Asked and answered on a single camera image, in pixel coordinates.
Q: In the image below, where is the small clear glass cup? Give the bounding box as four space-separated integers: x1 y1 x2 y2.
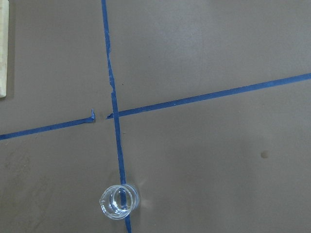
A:
99 184 140 220

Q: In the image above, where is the bamboo cutting board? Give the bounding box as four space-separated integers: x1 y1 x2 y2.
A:
0 0 9 98

